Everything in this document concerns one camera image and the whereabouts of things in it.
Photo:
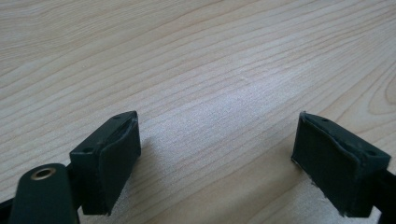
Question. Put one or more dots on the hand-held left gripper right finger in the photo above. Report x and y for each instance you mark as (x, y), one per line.
(336, 168)

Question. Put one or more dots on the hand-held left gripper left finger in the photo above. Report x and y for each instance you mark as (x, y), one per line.
(106, 165)

